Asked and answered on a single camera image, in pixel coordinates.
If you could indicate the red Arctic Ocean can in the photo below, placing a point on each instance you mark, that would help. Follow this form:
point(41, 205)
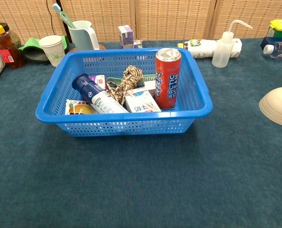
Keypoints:
point(167, 83)

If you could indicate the white bottle navy cap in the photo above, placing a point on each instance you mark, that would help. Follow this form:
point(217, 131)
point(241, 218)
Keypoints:
point(100, 99)

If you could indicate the white red blue carton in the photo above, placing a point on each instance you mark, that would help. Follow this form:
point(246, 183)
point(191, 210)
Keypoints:
point(141, 103)

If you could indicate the blue plastic mesh basket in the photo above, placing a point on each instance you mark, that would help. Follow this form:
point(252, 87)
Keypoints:
point(122, 117)

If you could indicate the small white medicine box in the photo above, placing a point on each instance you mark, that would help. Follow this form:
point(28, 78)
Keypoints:
point(148, 86)

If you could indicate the small purple white box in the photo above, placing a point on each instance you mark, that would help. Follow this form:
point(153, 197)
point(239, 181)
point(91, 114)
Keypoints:
point(99, 80)

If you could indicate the red white snack packet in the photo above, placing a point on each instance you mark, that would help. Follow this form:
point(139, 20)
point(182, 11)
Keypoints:
point(79, 109)

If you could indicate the teal table cloth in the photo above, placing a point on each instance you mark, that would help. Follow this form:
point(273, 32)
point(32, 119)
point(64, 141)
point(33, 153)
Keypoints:
point(141, 178)

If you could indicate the cork coaster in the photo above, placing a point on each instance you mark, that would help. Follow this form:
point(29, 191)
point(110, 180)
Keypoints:
point(102, 46)

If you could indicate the purple white drink carton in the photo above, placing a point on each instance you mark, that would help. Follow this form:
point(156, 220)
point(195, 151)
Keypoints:
point(126, 36)

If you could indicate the white drink bottle yellow cap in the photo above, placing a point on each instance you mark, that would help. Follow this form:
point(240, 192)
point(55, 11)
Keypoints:
point(200, 48)

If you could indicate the pale blue measuring jug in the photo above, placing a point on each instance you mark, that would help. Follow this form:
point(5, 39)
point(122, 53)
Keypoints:
point(81, 38)

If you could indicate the bamboo folding screen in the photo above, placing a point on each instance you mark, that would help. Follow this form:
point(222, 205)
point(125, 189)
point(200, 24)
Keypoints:
point(174, 19)

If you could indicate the clear squeeze wash bottle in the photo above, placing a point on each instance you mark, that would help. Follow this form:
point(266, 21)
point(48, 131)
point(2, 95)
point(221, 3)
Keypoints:
point(222, 52)

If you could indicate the white paper cup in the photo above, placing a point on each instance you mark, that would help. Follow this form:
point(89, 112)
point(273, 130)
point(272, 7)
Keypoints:
point(53, 52)

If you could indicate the black round dish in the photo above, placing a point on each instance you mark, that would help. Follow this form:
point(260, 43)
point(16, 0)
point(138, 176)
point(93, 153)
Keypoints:
point(34, 55)

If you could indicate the green spatula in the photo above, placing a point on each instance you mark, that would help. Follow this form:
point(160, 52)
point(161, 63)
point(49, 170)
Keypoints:
point(65, 17)

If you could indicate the green cloth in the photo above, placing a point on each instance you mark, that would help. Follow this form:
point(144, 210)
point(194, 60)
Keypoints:
point(30, 44)

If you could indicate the light blue toothbrush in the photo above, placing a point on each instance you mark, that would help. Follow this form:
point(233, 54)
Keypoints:
point(56, 7)

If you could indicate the beige upturned bowl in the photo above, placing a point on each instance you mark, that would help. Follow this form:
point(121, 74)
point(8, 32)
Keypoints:
point(278, 107)

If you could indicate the glass jar black lid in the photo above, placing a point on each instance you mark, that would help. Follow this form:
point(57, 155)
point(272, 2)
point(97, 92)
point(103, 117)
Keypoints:
point(15, 38)

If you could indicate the honey bottle yellow cap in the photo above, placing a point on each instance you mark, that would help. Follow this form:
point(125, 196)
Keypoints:
point(5, 45)

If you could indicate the clear water bottle white cap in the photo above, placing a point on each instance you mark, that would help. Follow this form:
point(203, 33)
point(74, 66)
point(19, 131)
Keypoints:
point(281, 50)

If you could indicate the green container yellow lid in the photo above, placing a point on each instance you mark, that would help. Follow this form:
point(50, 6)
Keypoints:
point(281, 28)

